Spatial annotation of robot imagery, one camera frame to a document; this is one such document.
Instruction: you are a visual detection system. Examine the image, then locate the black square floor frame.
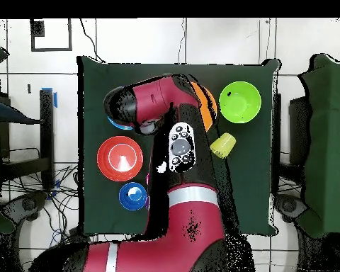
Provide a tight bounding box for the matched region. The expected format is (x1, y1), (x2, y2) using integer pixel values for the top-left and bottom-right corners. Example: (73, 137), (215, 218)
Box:
(30, 18), (74, 52)

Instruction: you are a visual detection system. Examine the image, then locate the small dark blue bowl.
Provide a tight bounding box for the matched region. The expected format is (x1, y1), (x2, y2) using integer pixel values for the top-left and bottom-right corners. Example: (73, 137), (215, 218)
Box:
(118, 181), (148, 211)

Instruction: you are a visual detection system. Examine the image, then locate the red plastic bowl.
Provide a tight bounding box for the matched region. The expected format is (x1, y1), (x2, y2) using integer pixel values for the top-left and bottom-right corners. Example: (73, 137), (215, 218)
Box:
(96, 135), (145, 183)

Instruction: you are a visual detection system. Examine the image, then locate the large orange plastic bowl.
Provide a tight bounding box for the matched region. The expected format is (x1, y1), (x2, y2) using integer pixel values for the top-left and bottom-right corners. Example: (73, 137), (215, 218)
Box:
(190, 81), (218, 132)

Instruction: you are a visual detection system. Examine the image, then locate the pale yellow ribbed cup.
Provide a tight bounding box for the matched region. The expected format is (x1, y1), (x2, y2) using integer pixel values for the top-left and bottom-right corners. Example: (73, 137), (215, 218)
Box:
(209, 132), (237, 159)

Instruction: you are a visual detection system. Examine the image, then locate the person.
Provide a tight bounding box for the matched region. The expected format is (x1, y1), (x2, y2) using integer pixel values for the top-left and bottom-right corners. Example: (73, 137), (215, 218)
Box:
(0, 97), (43, 125)

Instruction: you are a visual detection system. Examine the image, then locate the dark green table cloth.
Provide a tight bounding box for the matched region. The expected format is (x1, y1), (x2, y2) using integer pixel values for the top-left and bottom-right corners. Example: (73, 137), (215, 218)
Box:
(76, 55), (281, 237)

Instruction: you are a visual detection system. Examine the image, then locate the black metal stand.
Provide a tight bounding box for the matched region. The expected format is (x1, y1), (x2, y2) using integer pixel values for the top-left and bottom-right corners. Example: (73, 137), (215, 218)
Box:
(0, 88), (56, 191)

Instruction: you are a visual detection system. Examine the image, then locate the green plastic bowl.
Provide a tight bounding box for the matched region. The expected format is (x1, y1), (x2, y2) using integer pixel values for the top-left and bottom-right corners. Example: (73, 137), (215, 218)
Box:
(218, 81), (262, 125)

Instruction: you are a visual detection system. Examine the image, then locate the thin black floor cable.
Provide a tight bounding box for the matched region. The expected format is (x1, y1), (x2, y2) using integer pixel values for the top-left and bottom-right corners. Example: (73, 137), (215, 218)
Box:
(177, 18), (187, 64)
(79, 18), (106, 64)

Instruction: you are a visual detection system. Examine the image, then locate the light blue plastic bowl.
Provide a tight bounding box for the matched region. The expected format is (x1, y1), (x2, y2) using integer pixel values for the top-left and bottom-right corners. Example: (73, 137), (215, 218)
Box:
(106, 115), (134, 131)

